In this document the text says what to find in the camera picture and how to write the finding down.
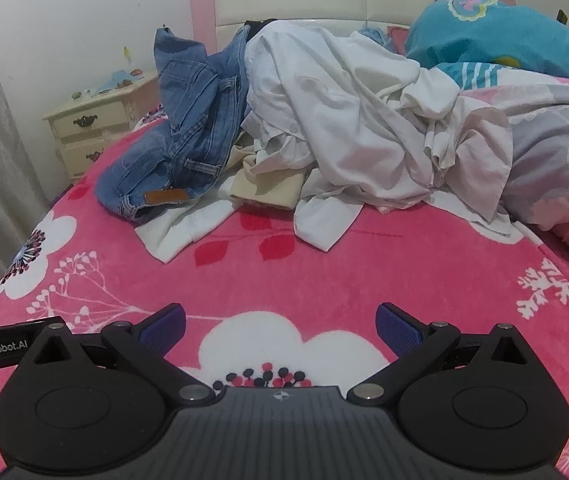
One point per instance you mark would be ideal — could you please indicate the blue denim jeans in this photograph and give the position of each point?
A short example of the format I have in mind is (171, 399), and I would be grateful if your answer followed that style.
(189, 110)

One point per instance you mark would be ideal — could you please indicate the pink bed headboard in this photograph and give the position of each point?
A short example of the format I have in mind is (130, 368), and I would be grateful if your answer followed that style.
(289, 0)

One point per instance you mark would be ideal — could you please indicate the cream nightstand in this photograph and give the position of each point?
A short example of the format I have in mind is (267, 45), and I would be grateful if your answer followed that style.
(99, 115)

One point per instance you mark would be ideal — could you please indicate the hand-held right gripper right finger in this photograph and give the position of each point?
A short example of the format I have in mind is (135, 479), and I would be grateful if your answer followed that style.
(397, 330)

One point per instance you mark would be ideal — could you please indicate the beige garment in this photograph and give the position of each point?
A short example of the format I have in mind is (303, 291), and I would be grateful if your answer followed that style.
(269, 185)

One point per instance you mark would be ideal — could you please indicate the black garment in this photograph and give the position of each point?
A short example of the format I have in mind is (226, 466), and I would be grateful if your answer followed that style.
(259, 23)

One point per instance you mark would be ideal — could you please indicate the pink pillow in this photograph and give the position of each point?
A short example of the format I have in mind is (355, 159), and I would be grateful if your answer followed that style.
(398, 37)

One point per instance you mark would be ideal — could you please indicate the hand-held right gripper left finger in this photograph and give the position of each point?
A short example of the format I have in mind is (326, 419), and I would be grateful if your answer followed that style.
(164, 330)

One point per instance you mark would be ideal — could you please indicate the pink and grey quilt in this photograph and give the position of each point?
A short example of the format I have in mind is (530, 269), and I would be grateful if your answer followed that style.
(554, 150)

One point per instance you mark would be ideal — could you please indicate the off-white garment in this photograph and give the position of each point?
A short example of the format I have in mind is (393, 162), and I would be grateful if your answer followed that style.
(464, 140)

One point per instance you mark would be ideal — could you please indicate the pink floral blanket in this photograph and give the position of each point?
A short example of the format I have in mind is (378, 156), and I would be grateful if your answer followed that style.
(314, 285)

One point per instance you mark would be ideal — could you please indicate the light blue cloth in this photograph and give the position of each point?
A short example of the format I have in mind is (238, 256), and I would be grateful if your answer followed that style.
(377, 37)

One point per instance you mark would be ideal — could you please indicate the white shirt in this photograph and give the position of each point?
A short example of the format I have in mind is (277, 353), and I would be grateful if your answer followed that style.
(314, 110)

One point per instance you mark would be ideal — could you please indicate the yellow wall sticker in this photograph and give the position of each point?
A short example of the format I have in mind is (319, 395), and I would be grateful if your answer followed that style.
(126, 52)

